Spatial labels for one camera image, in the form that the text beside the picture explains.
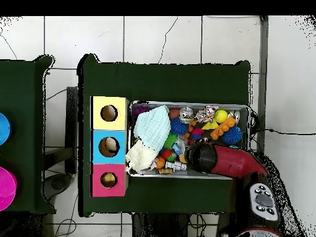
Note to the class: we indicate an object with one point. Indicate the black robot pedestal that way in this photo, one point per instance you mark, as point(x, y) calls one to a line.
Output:
point(160, 227)

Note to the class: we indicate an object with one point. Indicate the mint green muslin cloth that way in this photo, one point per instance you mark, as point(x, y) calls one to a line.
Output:
point(153, 127)

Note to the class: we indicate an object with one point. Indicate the orange pegged toy block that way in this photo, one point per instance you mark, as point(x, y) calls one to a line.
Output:
point(223, 128)

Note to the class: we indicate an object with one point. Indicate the magenta round bowl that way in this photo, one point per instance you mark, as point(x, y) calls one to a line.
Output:
point(6, 190)

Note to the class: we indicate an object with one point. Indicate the blue spiky puffer ball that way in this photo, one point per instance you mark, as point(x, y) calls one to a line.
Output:
point(232, 135)

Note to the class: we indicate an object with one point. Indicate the silver toy robot figure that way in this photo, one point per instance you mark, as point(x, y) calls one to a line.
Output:
point(175, 166)

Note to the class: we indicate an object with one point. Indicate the yellow smooth ball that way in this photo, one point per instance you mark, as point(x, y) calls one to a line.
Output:
point(220, 116)

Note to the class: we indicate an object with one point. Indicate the cream muslin cloth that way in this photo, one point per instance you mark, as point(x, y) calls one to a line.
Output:
point(140, 155)

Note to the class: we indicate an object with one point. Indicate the small orange basketball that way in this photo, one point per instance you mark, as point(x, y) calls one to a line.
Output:
point(160, 162)

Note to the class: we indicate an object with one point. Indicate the blue round bowl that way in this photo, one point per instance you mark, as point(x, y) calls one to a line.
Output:
point(3, 128)

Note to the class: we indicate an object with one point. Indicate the brown toy football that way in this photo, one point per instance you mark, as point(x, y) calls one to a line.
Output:
point(174, 113)

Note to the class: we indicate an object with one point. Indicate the dark green table cloth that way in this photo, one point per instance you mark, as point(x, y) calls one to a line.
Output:
point(22, 93)
point(160, 81)

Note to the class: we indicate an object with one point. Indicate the blue puffer ball with eyes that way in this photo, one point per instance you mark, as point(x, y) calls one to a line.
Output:
point(178, 126)

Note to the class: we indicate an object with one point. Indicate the colourful crumpled cloth ball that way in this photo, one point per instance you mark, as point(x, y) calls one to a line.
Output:
point(207, 114)

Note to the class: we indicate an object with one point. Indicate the wooden three-hole sorting box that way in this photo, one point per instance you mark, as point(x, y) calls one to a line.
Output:
point(108, 158)

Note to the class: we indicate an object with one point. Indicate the green spiky puffer ball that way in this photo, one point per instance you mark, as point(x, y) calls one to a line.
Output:
point(170, 141)

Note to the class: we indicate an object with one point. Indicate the beige round toy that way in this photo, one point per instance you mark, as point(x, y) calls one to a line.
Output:
point(111, 144)

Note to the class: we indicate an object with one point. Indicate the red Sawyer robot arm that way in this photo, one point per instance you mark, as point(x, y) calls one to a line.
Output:
point(234, 160)

